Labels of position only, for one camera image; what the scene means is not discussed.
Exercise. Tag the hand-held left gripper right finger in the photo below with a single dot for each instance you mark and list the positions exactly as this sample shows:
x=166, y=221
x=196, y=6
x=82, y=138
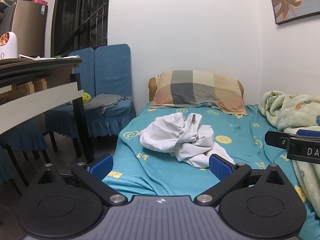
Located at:
x=220, y=168

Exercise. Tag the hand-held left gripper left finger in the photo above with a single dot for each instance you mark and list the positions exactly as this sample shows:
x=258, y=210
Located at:
x=101, y=167

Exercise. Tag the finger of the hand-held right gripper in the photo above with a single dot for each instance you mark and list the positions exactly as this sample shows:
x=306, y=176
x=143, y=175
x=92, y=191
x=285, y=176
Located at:
x=273, y=138
x=308, y=133

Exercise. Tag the white t-shirt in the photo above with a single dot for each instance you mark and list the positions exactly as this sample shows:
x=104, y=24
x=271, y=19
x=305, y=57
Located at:
x=170, y=135

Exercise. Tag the green printed fleece blanket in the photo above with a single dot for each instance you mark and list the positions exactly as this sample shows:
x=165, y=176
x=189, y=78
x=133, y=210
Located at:
x=287, y=110

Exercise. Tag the teal bed sheet, yellow print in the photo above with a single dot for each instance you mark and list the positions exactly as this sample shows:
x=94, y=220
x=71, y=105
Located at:
x=155, y=172

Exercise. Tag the grey cloth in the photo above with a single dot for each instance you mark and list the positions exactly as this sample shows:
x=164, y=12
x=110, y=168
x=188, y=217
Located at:
x=105, y=101

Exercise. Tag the green plush toy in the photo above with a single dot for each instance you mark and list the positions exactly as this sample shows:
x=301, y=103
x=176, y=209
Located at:
x=86, y=97

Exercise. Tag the plaid pillow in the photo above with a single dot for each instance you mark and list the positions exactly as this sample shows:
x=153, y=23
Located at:
x=195, y=90

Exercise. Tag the mustard yellow cushion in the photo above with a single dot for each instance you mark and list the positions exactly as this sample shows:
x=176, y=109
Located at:
x=151, y=87

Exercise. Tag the dining table with black legs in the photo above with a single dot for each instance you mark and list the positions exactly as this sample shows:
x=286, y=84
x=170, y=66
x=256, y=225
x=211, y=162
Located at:
x=37, y=97

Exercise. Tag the white paper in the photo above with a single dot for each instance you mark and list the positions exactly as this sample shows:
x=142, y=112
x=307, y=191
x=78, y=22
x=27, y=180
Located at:
x=32, y=57

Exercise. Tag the white heater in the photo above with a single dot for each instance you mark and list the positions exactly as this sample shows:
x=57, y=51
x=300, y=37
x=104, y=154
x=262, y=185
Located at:
x=8, y=47

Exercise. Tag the beige refrigerator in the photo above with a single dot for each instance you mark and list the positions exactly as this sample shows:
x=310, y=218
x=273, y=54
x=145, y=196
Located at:
x=30, y=30

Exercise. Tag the pink container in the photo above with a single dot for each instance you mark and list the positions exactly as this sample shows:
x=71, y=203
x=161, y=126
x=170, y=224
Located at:
x=40, y=2

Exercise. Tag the framed leaf wall picture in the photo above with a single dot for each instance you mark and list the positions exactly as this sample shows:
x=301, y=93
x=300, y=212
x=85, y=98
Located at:
x=287, y=0

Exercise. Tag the dark window with black frame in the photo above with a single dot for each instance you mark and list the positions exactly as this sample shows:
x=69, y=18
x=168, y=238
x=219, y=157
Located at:
x=75, y=17

